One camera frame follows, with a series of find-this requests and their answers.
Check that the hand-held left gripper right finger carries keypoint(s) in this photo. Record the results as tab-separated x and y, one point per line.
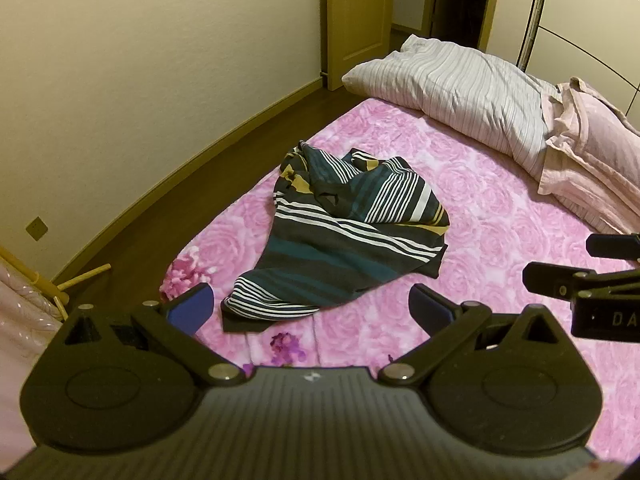
429	306

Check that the pink floral blanket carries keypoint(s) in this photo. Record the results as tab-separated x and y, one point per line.
500	200

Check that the wooden rack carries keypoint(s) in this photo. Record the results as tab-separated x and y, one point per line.
82	276

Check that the cream wardrobe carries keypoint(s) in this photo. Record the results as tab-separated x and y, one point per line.
590	20

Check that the dark striped shirt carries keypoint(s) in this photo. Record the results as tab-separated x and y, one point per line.
325	240

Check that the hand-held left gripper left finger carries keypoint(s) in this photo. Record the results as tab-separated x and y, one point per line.
190	306

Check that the wooden door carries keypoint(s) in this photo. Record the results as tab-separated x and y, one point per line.
357	25

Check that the pink shiny cloth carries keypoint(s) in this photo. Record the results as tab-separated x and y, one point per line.
20	345

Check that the grey striped pillow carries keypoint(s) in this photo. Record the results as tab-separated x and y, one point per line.
465	85

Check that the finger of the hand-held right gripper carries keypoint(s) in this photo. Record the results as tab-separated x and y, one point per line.
612	246
550	279

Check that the wall socket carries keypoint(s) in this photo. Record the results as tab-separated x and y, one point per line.
36	229

